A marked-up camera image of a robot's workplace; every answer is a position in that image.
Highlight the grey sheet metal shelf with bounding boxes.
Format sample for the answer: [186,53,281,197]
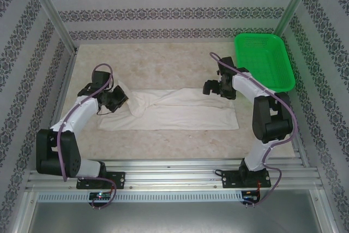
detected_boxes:
[21,192,330,233]

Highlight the aluminium mounting rail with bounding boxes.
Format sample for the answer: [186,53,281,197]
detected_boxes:
[26,158,327,192]

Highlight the aluminium corner post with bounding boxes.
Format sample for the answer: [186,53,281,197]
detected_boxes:
[24,0,79,53]
[274,0,321,37]

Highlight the slotted grey cable duct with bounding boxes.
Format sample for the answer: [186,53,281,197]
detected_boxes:
[38,190,244,202]

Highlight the aluminium side rail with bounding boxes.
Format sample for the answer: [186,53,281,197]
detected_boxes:
[39,49,79,163]

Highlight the green plastic basket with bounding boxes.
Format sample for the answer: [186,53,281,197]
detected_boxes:
[234,33,297,93]

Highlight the small circuit board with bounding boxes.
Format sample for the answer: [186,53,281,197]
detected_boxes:
[242,190,260,200]

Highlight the circuit board with green light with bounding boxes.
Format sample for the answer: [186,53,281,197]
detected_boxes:
[89,192,113,201]

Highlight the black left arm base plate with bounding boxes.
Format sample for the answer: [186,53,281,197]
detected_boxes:
[76,171,127,190]

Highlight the white t-shirt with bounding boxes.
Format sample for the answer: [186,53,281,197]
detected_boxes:
[98,80,240,132]

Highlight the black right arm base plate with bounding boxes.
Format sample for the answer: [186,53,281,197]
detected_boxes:
[221,169,272,189]

